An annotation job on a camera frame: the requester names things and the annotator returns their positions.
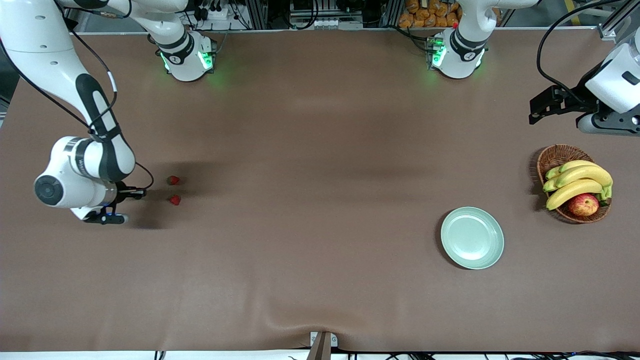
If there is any pale green round plate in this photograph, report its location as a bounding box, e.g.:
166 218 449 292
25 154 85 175
440 206 505 271

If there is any yellow banana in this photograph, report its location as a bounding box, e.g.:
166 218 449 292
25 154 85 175
545 179 604 211
545 160 599 181
555 165 614 189

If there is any red yellow apple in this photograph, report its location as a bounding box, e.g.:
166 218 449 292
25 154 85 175
568 193 600 217

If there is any brown wicker basket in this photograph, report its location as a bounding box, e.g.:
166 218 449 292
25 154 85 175
537 144 612 224

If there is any brown table cover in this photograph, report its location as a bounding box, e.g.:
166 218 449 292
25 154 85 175
0 27 640 353

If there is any orange bread rolls pile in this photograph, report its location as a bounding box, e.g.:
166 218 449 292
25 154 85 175
398 0 461 29

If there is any white power strip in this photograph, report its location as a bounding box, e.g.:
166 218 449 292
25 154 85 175
200 6 229 22

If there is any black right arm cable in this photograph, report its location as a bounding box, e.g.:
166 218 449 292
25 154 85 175
0 0 155 191

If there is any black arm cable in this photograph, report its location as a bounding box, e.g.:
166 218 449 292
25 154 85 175
0 0 155 191
536 0 623 101

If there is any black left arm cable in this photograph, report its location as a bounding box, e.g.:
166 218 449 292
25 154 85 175
536 0 623 101

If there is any aluminium frame strut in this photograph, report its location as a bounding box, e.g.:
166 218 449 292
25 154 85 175
597 0 640 42

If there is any aluminium frame post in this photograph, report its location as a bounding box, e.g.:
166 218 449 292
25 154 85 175
246 0 268 30

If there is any grey table edge bracket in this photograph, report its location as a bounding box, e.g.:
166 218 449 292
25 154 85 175
306 331 339 360

